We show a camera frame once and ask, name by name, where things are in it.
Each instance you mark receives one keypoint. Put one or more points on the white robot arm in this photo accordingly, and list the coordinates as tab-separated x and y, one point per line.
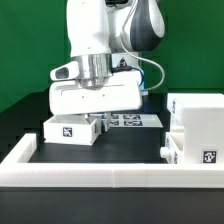
98	30

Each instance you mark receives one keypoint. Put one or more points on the white drawer tray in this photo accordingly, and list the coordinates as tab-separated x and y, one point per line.
71	129
172	152

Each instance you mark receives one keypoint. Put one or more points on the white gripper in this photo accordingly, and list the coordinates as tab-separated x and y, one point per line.
119	92

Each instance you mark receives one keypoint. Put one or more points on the white front drawer tray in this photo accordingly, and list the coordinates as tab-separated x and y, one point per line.
172	152

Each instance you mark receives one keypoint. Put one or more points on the fiducial marker sheet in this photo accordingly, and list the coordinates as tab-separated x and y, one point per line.
135	120

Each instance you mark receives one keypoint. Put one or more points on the white drawer cabinet box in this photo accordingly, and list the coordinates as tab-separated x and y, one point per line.
200	118

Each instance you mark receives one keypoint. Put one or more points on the white table border frame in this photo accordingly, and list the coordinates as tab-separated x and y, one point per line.
16	170

